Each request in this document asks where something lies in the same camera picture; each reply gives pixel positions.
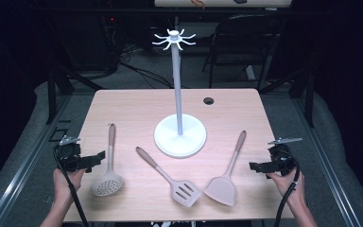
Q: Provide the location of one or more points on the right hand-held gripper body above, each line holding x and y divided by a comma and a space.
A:
282, 159

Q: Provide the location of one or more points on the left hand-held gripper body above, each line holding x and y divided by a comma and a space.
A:
71, 155

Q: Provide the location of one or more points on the beige solid spatula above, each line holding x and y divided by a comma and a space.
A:
222, 189

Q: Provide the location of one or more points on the beige slotted spatula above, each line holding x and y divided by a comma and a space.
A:
182, 190

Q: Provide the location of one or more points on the white utensil rack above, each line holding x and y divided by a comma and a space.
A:
180, 138

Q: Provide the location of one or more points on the person's left hand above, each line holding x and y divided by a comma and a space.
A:
64, 184

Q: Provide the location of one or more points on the person's right hand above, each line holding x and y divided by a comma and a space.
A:
291, 187

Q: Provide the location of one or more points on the beige perforated skimmer spoon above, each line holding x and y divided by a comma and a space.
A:
107, 186

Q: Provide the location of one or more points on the black folding chair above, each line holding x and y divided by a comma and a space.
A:
242, 31

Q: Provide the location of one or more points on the metal floor rail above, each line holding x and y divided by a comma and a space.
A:
22, 170
327, 170

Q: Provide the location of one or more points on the black frame stand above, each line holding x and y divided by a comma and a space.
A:
309, 101
51, 94

